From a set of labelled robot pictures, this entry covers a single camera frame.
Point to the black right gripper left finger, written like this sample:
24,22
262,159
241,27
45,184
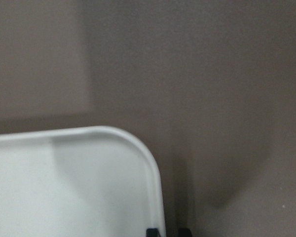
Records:
152,232

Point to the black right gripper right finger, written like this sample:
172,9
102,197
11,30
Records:
184,232

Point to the cream rabbit tray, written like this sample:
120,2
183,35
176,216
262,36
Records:
97,181

